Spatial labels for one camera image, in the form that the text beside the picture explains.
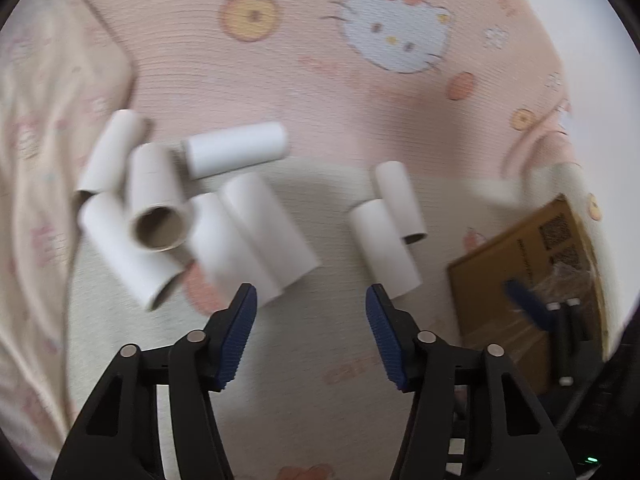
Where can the cream printed quilt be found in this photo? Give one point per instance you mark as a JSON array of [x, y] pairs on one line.
[[40, 160]]

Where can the brown cardboard box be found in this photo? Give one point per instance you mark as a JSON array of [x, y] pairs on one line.
[[500, 270]]

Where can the pink cat print blanket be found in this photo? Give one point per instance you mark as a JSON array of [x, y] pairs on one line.
[[300, 85]]

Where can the white cardboard roll tube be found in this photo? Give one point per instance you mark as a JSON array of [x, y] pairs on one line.
[[382, 245], [400, 200]]

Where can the pile of white tubes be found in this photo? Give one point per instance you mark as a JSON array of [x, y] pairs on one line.
[[250, 220]]

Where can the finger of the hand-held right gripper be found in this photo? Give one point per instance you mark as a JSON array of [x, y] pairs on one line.
[[527, 305]]

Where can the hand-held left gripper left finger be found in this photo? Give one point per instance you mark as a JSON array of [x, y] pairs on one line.
[[240, 332]]

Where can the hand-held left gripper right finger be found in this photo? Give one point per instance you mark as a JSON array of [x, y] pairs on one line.
[[384, 335]]

